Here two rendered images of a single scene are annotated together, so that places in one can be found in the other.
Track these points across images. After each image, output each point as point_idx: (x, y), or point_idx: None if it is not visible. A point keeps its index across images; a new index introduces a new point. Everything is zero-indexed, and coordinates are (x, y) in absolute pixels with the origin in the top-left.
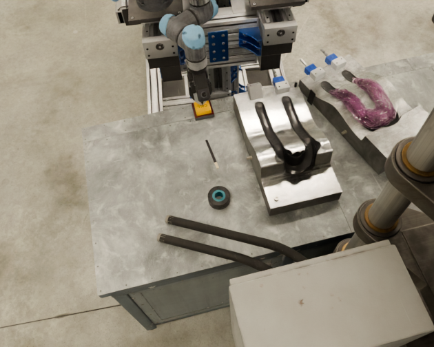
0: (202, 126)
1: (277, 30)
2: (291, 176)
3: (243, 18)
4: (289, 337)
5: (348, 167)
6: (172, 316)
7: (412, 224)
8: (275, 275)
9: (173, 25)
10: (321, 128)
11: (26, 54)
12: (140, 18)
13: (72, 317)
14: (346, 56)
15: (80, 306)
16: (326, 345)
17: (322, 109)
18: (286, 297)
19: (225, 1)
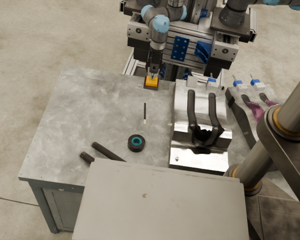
0: (146, 93)
1: (223, 48)
2: (194, 147)
3: (203, 34)
4: (121, 217)
5: (240, 159)
6: (72, 227)
7: (269, 194)
8: (134, 167)
9: (150, 12)
10: (230, 125)
11: (57, 23)
12: (133, 7)
13: (3, 201)
14: (266, 84)
15: (13, 196)
16: (149, 237)
17: (236, 113)
18: (134, 187)
19: (195, 19)
